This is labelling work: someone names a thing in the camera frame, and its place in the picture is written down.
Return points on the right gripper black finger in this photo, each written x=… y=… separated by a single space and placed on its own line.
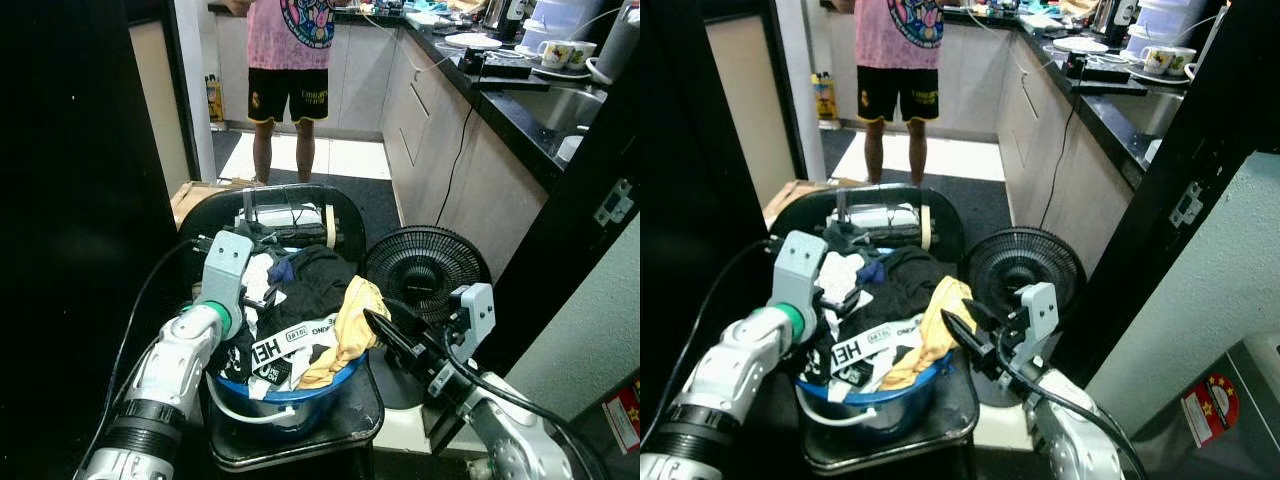
x=408 y=320
x=985 y=320
x=392 y=338
x=968 y=340

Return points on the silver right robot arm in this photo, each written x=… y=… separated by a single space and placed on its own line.
x=510 y=430
x=1075 y=430

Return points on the grey washing machine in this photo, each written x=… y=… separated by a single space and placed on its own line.
x=615 y=465
x=1220 y=460

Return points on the yellow cloth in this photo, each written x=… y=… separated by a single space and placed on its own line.
x=935 y=335
x=350 y=330

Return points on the navy blue cloth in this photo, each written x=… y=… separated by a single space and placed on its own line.
x=281 y=271
x=871 y=271

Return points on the black electric fan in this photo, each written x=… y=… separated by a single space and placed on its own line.
x=1025 y=265
x=425 y=270

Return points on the white plastic appliance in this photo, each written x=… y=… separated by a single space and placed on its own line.
x=880 y=218
x=285 y=218

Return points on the beige tape roll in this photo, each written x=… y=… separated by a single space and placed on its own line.
x=927 y=228
x=331 y=228

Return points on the blue plastic basin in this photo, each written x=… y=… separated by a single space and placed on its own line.
x=300 y=402
x=880 y=405

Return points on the cardboard box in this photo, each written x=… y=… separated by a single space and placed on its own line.
x=195 y=198
x=790 y=198

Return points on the kitchen counter with beige cabinets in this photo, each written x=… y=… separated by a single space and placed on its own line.
x=430 y=130
x=1030 y=130

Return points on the red round sticker label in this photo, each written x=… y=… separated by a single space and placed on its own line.
x=1212 y=408
x=625 y=415

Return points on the yellow bottle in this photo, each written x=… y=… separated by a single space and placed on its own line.
x=215 y=100
x=825 y=100

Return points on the black door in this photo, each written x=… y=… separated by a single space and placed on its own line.
x=690 y=150
x=70 y=200

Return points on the metal door latch plate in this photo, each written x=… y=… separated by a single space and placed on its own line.
x=615 y=203
x=1188 y=205

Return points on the steel sink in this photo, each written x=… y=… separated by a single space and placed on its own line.
x=1150 y=115
x=560 y=110

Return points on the person in pink shirt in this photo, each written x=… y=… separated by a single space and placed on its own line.
x=895 y=40
x=288 y=40

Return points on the black power strip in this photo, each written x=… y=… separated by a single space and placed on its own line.
x=1100 y=72
x=495 y=68

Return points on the white plate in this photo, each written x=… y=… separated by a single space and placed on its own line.
x=473 y=41
x=1080 y=45

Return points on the steel kettle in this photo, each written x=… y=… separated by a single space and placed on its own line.
x=503 y=15
x=1110 y=15

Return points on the white lidded pot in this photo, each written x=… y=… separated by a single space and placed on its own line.
x=550 y=20
x=1165 y=20

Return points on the grey white kettle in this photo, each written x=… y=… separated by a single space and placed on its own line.
x=1208 y=45
x=620 y=45

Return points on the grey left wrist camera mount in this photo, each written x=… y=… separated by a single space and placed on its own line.
x=228 y=265
x=800 y=265

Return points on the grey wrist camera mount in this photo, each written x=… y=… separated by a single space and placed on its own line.
x=475 y=310
x=1040 y=310
x=800 y=265
x=228 y=265

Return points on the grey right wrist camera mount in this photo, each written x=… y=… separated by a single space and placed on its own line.
x=475 y=310
x=1040 y=310

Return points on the black door frame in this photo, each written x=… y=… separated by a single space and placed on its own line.
x=560 y=240
x=1180 y=120

